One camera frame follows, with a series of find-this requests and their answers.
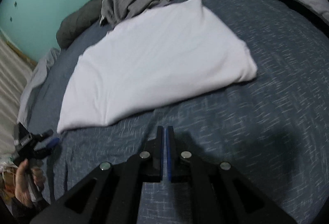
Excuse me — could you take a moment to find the blue patterned bed cover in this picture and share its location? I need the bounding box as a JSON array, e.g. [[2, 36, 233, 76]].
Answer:
[[25, 0, 329, 224]]

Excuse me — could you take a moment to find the person's left hand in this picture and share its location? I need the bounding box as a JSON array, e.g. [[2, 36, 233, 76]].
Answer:
[[15, 159, 46, 208]]

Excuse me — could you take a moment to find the beige striped curtain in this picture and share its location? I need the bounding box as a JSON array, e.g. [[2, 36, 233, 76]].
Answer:
[[0, 40, 32, 154]]

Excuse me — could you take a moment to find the white long-sleeve shirt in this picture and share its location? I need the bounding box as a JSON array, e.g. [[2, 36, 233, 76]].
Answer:
[[57, 0, 258, 133]]

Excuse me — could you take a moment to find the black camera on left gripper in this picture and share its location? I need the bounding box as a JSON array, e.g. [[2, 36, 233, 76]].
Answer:
[[13, 123, 31, 153]]

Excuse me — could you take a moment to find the wooden frame by wall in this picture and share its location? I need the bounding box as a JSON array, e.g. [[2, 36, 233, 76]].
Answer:
[[5, 40, 37, 70]]

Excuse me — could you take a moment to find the light grey crumpled sheet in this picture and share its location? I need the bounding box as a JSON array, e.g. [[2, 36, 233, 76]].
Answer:
[[17, 47, 60, 128]]

